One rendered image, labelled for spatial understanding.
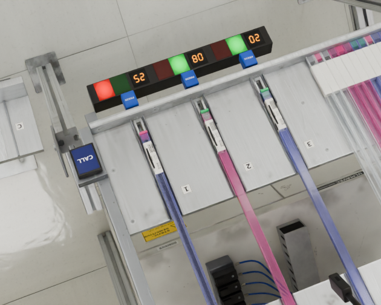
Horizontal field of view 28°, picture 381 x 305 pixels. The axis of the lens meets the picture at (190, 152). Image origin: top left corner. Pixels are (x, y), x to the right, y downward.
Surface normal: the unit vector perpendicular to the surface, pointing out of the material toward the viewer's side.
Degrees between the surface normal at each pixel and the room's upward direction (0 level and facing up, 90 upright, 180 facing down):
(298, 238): 0
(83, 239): 0
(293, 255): 0
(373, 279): 44
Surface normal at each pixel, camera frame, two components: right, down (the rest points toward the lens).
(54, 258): 0.24, 0.29
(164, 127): -0.01, -0.41
